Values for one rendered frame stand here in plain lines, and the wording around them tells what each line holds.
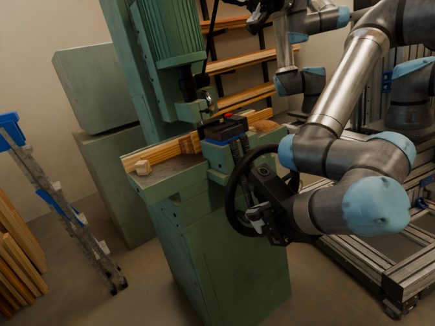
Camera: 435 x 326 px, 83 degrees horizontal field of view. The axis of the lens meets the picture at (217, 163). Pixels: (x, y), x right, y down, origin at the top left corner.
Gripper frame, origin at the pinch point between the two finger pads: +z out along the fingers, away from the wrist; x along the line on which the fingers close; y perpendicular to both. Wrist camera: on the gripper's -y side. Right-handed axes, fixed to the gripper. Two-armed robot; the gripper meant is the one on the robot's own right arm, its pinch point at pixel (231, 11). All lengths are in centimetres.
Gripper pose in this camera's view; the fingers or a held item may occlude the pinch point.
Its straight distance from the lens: 94.6
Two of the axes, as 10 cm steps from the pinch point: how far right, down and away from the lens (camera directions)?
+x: 5.4, 7.6, -3.6
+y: 2.0, -5.3, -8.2
